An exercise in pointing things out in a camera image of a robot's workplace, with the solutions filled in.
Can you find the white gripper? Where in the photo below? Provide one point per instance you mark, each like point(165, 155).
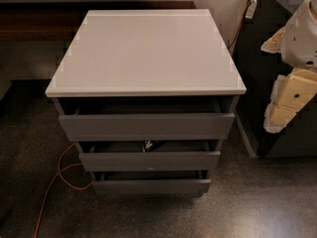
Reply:
point(301, 43)

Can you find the blue chip bag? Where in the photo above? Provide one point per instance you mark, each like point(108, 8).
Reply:
point(148, 146)

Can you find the grey drawer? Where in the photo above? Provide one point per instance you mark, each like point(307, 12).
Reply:
point(151, 183)
point(142, 119)
point(121, 156)

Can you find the grey drawer cabinet white top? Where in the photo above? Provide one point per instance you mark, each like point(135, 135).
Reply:
point(148, 54)

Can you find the grey top drawer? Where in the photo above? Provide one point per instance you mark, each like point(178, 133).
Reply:
point(142, 119)

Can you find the grey bottom drawer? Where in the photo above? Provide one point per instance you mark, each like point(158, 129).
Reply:
point(151, 183)

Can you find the black cabinet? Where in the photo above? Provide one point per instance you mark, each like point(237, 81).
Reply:
point(259, 70)

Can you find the dark wooden bench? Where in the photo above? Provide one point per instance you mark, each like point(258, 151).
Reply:
point(59, 21)

